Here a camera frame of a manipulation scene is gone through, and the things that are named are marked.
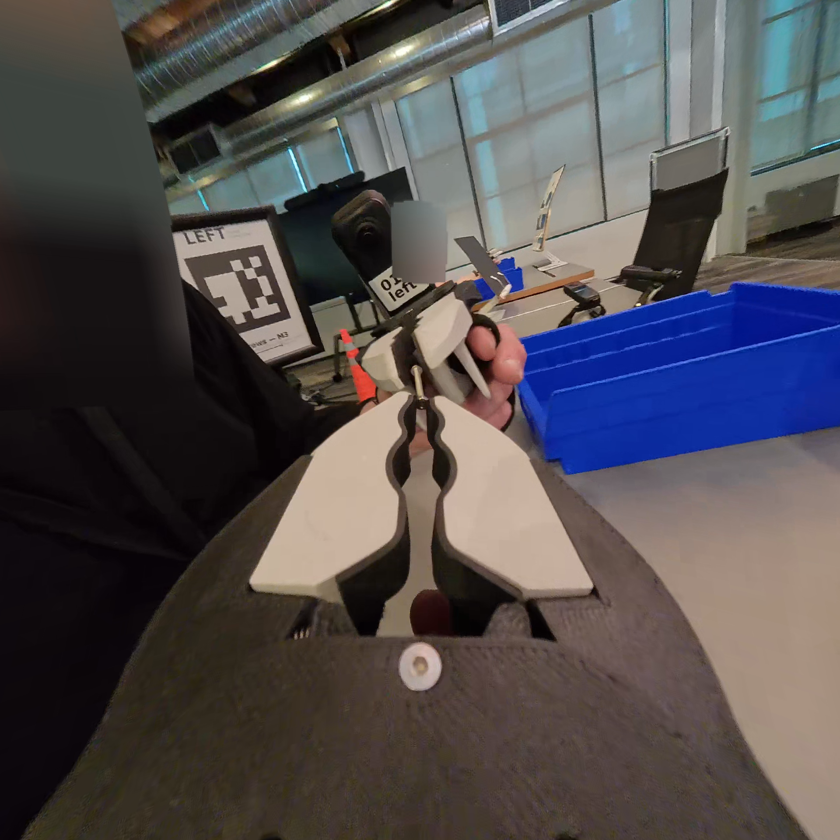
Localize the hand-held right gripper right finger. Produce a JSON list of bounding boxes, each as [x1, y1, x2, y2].
[[420, 395, 596, 635]]

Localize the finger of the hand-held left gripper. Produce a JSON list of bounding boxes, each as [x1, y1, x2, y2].
[[412, 297, 473, 376], [361, 328, 419, 391]]

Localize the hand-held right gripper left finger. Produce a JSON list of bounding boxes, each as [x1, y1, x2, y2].
[[248, 394, 421, 632]]

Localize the person's left forearm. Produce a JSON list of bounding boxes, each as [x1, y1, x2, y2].
[[217, 341, 371, 487]]

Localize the person's left hand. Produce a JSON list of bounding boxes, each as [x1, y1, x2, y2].
[[360, 322, 528, 433]]

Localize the orange traffic cone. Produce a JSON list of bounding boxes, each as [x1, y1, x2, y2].
[[338, 328, 379, 403]]

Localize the black monitor screen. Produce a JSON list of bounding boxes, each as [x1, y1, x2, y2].
[[279, 167, 413, 309]]

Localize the black tilted panel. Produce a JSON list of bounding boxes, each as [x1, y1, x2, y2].
[[454, 235, 513, 299]]

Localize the wooden-top table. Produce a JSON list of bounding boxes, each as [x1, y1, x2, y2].
[[486, 252, 595, 306]]

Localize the framed black-white marker sign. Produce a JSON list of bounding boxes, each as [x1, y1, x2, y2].
[[171, 206, 326, 365]]

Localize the small black device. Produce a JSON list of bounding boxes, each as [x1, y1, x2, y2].
[[558, 282, 608, 328]]

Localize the curved instruction board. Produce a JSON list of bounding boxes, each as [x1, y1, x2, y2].
[[530, 164, 567, 253]]

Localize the person's black top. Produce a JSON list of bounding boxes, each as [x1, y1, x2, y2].
[[0, 282, 316, 840]]

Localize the black office chair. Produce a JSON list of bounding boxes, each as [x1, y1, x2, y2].
[[617, 128, 731, 309]]

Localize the silver ventilation duct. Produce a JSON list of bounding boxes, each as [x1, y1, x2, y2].
[[134, 0, 493, 126]]

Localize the grey wall heater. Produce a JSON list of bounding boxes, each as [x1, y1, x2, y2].
[[748, 174, 840, 240]]

